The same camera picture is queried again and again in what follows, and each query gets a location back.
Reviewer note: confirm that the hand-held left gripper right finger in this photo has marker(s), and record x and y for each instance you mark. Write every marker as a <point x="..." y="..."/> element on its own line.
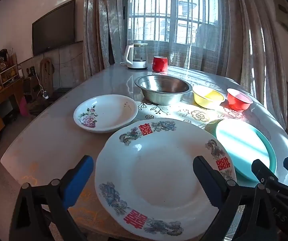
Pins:
<point x="209" y="185"/>

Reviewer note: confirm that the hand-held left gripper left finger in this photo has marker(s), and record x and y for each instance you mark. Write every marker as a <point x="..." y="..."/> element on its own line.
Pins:
<point x="77" y="180"/>

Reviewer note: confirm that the teal plastic plate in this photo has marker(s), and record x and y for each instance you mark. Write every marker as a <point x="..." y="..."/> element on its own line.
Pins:
<point x="241" y="145"/>

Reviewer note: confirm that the large white dragon print plate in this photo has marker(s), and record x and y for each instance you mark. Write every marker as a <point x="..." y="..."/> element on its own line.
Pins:
<point x="159" y="168"/>

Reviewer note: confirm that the red plastic bowl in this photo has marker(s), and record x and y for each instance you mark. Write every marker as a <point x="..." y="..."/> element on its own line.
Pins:
<point x="237" y="103"/>

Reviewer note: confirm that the small white floral plate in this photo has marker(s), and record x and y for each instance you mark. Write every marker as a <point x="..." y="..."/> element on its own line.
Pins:
<point x="108" y="110"/>

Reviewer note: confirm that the yellow plastic bowl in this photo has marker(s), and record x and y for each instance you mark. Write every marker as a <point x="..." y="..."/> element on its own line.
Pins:
<point x="206" y="98"/>

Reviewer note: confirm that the stainless steel bowl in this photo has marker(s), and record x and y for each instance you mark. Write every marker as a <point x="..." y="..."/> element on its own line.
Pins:
<point x="164" y="84"/>

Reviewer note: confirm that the green plastic plate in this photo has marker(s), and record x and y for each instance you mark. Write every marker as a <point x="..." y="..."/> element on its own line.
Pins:
<point x="211" y="126"/>

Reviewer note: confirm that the floral lace tablecloth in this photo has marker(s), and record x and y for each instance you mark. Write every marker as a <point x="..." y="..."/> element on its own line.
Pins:
<point x="196" y="115"/>

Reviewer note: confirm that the dark low bench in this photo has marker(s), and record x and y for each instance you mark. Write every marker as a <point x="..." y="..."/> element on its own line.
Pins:
<point x="62" y="92"/>

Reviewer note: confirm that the white charger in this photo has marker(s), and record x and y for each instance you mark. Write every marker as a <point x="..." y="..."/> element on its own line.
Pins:
<point x="45" y="96"/>

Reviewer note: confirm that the pink plastic object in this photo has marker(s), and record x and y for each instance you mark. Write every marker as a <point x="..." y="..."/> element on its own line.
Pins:
<point x="23" y="106"/>

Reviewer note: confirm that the wooden chair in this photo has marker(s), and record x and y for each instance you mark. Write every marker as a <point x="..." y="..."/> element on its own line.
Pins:
<point x="46" y="72"/>

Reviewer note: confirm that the grey velvet curtain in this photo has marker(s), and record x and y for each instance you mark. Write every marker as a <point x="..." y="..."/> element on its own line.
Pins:
<point x="256" y="55"/>
<point x="101" y="25"/>

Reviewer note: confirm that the red mug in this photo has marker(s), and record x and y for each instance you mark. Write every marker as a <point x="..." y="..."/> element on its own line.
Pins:
<point x="159" y="64"/>

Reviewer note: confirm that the sheer white curtain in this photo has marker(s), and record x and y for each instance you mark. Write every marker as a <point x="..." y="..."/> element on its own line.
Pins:
<point x="184" y="55"/>

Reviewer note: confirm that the small wooden shelf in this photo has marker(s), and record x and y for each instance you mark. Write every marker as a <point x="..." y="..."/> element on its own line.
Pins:
<point x="7" y="65"/>

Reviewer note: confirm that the white glass electric kettle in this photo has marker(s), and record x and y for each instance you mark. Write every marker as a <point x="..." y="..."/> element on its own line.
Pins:
<point x="136" y="55"/>

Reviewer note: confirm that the barred window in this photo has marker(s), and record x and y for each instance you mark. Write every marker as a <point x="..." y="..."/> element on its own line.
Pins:
<point x="184" y="10"/>

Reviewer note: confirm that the wall air conditioner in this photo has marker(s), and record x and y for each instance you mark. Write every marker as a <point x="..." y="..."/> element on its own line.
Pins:
<point x="283" y="12"/>

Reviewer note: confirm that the black wall television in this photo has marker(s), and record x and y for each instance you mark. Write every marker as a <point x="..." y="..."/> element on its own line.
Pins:
<point x="53" y="27"/>

